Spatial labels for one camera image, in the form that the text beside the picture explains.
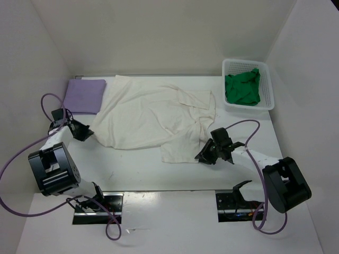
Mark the white perforated plastic basket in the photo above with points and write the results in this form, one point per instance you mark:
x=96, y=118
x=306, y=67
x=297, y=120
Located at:
x=239, y=66

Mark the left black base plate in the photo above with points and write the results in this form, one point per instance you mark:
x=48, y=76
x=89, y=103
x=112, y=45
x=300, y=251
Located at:
x=87, y=216

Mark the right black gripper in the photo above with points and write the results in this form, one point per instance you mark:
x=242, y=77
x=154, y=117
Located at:
x=204, y=155

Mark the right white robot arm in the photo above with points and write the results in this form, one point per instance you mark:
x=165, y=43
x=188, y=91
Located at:
x=285, y=185

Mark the purple t shirt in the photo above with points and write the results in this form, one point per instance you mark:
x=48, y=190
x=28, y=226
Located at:
x=84, y=96

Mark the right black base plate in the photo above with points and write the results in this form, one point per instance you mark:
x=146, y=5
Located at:
x=229, y=211

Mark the green t shirt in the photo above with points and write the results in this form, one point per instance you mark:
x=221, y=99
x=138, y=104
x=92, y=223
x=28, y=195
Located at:
x=243, y=89

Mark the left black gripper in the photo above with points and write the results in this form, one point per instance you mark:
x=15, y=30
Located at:
x=86, y=132

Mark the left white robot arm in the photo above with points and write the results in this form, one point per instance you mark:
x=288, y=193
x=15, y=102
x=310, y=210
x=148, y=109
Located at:
x=87, y=194

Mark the cream t shirt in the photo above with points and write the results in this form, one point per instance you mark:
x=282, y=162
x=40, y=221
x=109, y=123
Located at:
x=141, y=114

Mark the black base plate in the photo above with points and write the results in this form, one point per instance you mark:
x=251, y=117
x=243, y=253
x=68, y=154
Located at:
x=87, y=216
x=229, y=211

